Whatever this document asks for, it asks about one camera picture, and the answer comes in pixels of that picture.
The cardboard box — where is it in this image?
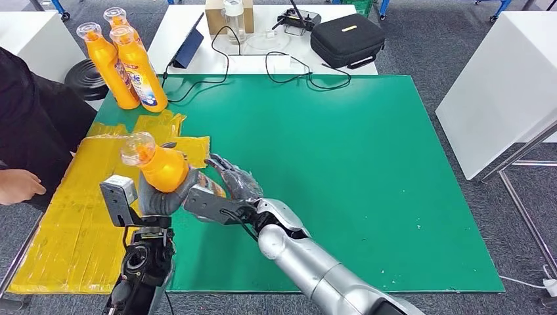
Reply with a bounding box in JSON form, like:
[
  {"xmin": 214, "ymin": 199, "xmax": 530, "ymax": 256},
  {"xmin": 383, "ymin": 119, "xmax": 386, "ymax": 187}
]
[{"xmin": 204, "ymin": 0, "xmax": 256, "ymax": 35}]

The black round ribbed disc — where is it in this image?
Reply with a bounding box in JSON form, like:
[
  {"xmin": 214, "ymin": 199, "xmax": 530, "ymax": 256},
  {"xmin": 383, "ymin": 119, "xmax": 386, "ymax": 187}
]
[{"xmin": 64, "ymin": 58, "xmax": 110, "ymax": 102}]

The white wall plug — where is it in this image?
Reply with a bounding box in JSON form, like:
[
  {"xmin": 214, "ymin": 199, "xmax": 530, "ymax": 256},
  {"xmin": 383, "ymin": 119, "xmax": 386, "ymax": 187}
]
[{"xmin": 541, "ymin": 278, "xmax": 557, "ymax": 300}]

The black carrying case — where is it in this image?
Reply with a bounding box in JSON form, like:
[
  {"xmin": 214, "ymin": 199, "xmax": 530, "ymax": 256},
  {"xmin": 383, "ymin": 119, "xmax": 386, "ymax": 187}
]
[{"xmin": 309, "ymin": 12, "xmax": 388, "ymax": 70}]

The black adapter cable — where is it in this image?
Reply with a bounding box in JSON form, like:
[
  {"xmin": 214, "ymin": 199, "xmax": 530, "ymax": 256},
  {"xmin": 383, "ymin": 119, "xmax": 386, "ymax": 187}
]
[{"xmin": 264, "ymin": 51, "xmax": 353, "ymax": 92}]

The clear plastic water bottle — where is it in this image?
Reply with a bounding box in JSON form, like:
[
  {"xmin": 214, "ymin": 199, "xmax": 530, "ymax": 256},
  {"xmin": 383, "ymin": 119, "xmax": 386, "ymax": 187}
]
[{"xmin": 223, "ymin": 0, "xmax": 247, "ymax": 45}]

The grey metal table frame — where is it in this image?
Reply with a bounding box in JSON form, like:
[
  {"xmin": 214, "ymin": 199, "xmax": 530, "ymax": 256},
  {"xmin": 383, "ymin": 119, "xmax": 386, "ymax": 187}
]
[{"xmin": 479, "ymin": 121, "xmax": 557, "ymax": 279}]

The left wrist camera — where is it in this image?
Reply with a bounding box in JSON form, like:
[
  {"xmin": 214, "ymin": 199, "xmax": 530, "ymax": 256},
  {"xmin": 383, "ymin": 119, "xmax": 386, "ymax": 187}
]
[{"xmin": 99, "ymin": 175, "xmax": 171, "ymax": 229}]

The white table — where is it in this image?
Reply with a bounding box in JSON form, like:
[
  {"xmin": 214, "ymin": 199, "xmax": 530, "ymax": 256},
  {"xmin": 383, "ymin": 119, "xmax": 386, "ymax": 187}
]
[{"xmin": 146, "ymin": 3, "xmax": 380, "ymax": 77}]

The yellow tape sheet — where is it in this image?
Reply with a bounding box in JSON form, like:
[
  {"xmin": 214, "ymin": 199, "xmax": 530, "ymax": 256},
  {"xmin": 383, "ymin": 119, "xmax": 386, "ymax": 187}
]
[{"xmin": 6, "ymin": 109, "xmax": 212, "ymax": 295}]

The blue metal cart frame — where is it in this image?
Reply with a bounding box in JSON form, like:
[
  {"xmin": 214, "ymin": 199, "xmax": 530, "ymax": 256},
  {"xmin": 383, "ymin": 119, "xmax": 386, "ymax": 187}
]
[
  {"xmin": 377, "ymin": 0, "xmax": 514, "ymax": 24},
  {"xmin": 49, "ymin": 0, "xmax": 72, "ymax": 22}
]

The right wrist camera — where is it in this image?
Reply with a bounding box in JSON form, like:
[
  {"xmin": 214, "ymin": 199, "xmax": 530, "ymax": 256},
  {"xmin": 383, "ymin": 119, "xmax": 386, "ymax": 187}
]
[{"xmin": 183, "ymin": 184, "xmax": 257, "ymax": 226}]

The white coiled cable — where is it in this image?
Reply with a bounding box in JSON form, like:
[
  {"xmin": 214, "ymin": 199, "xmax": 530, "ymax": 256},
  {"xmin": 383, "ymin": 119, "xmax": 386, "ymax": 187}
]
[{"xmin": 247, "ymin": 30, "xmax": 292, "ymax": 53}]

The person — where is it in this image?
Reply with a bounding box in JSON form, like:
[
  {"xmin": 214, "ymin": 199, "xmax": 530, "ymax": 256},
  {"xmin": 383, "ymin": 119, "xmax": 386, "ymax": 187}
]
[{"xmin": 0, "ymin": 47, "xmax": 97, "ymax": 212}]

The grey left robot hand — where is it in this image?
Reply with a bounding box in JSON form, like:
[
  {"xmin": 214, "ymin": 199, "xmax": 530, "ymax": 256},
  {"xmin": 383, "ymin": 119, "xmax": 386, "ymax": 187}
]
[{"xmin": 138, "ymin": 141, "xmax": 200, "ymax": 217}]

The person's hand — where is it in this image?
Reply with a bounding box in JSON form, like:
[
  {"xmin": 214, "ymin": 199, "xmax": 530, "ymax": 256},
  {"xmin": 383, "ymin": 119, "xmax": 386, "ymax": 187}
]
[{"xmin": 0, "ymin": 168, "xmax": 47, "ymax": 206}]

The black remote controller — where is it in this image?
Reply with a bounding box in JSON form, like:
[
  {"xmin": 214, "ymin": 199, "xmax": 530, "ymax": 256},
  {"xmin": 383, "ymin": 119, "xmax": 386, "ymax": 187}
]
[{"xmin": 271, "ymin": 0, "xmax": 323, "ymax": 37}]

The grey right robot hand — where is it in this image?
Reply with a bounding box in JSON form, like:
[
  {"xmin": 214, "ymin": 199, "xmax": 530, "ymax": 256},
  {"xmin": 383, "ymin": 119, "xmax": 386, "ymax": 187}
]
[{"xmin": 204, "ymin": 153, "xmax": 265, "ymax": 203}]

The white power adapter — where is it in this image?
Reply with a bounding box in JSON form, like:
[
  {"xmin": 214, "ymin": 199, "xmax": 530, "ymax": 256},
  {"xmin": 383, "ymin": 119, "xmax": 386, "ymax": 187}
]
[{"xmin": 227, "ymin": 53, "xmax": 293, "ymax": 74}]

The black tablet cable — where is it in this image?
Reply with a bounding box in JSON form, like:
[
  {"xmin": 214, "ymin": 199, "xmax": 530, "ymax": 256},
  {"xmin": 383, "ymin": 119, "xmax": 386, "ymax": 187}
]
[{"xmin": 160, "ymin": 25, "xmax": 242, "ymax": 104}]

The dark blue tablet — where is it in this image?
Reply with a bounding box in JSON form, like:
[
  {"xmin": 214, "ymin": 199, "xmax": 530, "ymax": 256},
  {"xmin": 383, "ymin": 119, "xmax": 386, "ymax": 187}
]
[{"xmin": 167, "ymin": 12, "xmax": 206, "ymax": 70}]

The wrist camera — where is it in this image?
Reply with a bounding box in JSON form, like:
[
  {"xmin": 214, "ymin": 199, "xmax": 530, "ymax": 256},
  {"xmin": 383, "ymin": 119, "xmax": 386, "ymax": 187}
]
[
  {"xmin": 183, "ymin": 184, "xmax": 257, "ymax": 226},
  {"xmin": 99, "ymin": 175, "xmax": 171, "ymax": 229}
]

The green table mat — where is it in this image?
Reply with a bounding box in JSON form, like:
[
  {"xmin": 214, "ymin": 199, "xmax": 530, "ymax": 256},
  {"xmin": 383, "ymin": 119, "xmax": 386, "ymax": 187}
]
[{"xmin": 92, "ymin": 73, "xmax": 506, "ymax": 294}]

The orange detergent bottle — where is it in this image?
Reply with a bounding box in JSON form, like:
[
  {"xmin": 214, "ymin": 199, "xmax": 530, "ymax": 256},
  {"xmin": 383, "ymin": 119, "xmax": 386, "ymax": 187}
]
[
  {"xmin": 102, "ymin": 7, "xmax": 145, "ymax": 49},
  {"xmin": 120, "ymin": 132, "xmax": 227, "ymax": 199},
  {"xmin": 76, "ymin": 22, "xmax": 141, "ymax": 110},
  {"xmin": 109, "ymin": 25, "xmax": 169, "ymax": 114}
]

